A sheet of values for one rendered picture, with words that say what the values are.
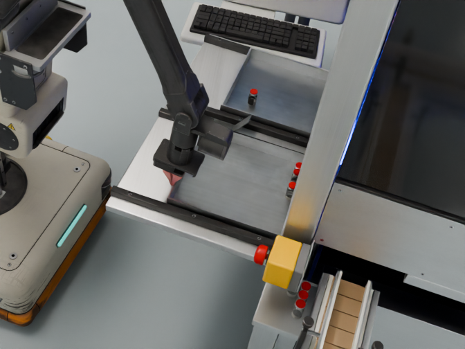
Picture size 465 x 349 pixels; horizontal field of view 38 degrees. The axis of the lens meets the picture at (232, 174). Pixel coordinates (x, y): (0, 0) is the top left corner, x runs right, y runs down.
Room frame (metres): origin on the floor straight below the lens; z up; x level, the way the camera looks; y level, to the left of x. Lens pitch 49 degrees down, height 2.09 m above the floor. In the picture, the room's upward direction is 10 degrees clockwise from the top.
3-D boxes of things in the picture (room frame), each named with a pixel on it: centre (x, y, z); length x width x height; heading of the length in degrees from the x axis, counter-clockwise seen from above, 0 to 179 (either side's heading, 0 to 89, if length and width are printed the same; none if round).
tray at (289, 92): (1.37, -0.13, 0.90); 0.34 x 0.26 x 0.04; 79
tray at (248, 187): (1.03, -0.05, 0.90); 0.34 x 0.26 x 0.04; 80
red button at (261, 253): (0.77, -0.09, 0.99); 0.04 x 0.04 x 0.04; 79
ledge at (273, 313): (0.74, -0.17, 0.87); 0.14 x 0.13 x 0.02; 79
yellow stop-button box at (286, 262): (0.76, -0.14, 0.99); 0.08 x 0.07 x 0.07; 79
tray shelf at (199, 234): (1.21, -0.03, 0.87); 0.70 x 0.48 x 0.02; 169
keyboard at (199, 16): (1.74, 0.01, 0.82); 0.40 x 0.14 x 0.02; 87
